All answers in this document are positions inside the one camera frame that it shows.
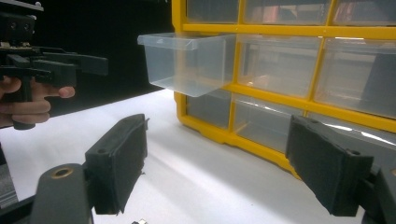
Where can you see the small metal object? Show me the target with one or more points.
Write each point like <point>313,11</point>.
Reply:
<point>139,221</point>

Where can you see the transparent plastic drawer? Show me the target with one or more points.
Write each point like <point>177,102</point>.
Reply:
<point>186,65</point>

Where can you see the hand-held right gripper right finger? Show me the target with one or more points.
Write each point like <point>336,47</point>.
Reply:
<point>323,165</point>

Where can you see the group of clear cabinet drawers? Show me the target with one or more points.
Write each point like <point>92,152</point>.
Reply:
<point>280,62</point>

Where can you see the yellow drawer cabinet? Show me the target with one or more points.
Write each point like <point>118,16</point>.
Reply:
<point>280,30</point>

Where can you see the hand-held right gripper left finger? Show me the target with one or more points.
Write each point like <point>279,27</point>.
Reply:
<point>118,161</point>

